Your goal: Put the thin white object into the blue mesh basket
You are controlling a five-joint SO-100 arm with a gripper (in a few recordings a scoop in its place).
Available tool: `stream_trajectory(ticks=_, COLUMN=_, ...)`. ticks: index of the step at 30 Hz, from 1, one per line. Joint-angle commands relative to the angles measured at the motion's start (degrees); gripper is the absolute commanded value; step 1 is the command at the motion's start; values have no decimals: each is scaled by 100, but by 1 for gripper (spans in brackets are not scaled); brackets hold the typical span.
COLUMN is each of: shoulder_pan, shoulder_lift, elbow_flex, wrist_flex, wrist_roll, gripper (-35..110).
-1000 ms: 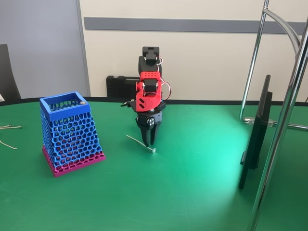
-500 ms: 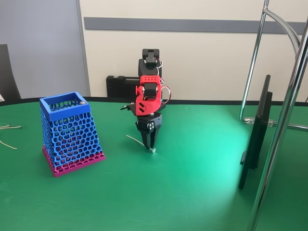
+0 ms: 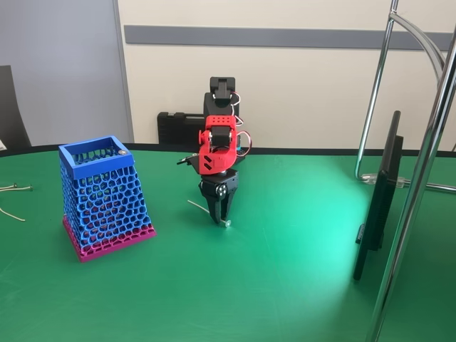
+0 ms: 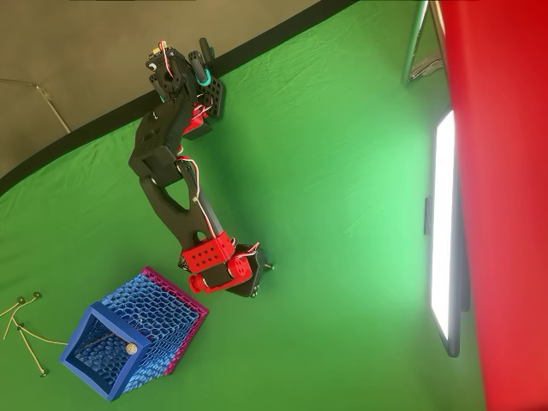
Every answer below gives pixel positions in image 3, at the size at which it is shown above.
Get blue and pink mesh basket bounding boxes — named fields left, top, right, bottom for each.
left=58, top=134, right=157, bottom=264

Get black plastic tool case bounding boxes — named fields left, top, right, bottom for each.
left=157, top=111, right=208, bottom=145

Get green cloth with black rim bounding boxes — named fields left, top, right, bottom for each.
left=0, top=142, right=456, bottom=342

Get black monitor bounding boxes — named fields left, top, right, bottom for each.
left=352, top=110, right=405, bottom=282

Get chrome tube stand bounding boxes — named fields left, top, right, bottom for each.
left=354, top=0, right=456, bottom=342

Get grey wall rail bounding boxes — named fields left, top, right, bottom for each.
left=123, top=24, right=455, bottom=51

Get grey cables on table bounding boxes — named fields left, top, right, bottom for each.
left=0, top=207, right=26, bottom=222

